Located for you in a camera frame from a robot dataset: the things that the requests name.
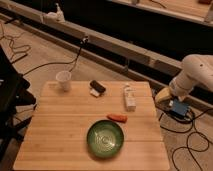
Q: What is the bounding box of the orange carrot toy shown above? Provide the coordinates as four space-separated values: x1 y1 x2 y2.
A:
107 114 128 123

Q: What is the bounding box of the green ribbed bowl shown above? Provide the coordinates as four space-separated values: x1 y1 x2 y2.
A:
87 120 124 159

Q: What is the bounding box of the blue box on floor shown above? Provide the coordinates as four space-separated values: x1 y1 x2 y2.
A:
171 99 189 117

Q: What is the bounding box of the white object on ledge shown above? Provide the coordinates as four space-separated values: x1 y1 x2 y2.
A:
46 4 65 22

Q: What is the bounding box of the black and white eraser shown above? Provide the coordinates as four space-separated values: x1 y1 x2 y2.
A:
90 80 106 97

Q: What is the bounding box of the thin cable left floor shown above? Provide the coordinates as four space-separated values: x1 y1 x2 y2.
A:
0 20 32 64

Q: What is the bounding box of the white bottle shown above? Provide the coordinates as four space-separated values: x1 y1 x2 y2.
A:
124 83 136 111

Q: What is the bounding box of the black floor cables right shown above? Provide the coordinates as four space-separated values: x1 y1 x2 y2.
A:
157 105 213 171

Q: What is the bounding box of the black chair frame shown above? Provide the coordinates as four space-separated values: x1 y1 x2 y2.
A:
0 46 36 162

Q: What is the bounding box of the black cable with plug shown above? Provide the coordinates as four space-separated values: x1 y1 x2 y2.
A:
22 35 90 76

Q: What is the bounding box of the white paper cup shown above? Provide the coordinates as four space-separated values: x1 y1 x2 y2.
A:
56 71 71 91

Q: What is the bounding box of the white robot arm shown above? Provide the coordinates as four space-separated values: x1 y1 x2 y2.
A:
155 54 213 103

